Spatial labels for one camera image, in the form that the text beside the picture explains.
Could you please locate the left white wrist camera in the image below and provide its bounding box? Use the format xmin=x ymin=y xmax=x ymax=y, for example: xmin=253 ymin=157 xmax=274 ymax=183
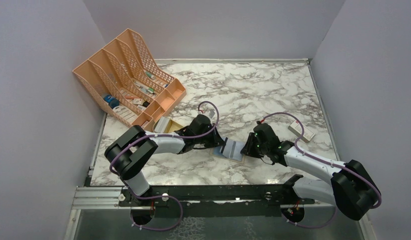
xmin=205 ymin=109 xmax=216 ymax=121

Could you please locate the aluminium frame profile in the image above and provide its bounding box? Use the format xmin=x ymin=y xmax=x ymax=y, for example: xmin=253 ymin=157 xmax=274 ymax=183
xmin=71 ymin=186 xmax=122 ymax=210

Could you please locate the purple cable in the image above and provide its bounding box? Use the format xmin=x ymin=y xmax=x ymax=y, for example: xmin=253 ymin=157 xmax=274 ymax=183
xmin=258 ymin=112 xmax=383 ymax=229
xmin=109 ymin=100 xmax=221 ymax=232

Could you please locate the green marker pen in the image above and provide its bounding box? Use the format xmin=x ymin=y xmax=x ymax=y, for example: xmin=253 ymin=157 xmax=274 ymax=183
xmin=145 ymin=71 xmax=156 ymax=80

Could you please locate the orange plastic desk organizer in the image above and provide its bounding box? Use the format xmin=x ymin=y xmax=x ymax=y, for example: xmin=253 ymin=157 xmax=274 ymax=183
xmin=72 ymin=28 xmax=187 ymax=131

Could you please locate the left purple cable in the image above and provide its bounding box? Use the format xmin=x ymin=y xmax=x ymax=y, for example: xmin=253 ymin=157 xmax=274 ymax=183
xmin=109 ymin=100 xmax=221 ymax=232

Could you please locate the blue tape roll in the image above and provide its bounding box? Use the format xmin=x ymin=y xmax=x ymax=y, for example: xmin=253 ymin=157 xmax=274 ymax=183
xmin=102 ymin=94 xmax=120 ymax=109

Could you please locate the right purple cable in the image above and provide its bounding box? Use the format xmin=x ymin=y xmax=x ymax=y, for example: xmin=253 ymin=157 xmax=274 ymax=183
xmin=258 ymin=112 xmax=383 ymax=229

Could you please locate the beige oval tray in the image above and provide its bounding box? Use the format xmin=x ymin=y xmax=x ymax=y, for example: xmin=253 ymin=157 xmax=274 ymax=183
xmin=163 ymin=117 xmax=183 ymax=134

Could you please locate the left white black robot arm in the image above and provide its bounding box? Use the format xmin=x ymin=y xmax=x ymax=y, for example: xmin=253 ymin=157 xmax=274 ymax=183
xmin=104 ymin=114 xmax=226 ymax=206

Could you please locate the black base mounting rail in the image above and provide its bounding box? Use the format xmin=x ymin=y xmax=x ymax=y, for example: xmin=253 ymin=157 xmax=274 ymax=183
xmin=118 ymin=184 xmax=315 ymax=218

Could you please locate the stack of silver cards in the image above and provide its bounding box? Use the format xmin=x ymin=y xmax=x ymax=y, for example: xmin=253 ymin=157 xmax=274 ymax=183
xmin=153 ymin=116 xmax=171 ymax=134

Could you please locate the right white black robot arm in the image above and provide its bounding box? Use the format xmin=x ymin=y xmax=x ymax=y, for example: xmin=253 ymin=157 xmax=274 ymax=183
xmin=240 ymin=123 xmax=381 ymax=221

